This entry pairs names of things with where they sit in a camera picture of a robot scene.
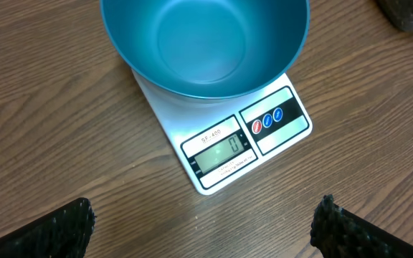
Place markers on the white digital kitchen scale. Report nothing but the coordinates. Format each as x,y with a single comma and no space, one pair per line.
218,141

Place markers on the blue metal bowl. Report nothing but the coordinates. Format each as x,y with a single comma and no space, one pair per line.
208,49

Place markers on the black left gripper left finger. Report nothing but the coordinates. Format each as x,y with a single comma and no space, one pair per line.
64,232

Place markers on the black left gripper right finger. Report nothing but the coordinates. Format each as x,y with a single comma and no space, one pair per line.
338,233

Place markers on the clear plastic container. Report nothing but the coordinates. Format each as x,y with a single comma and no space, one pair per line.
399,13

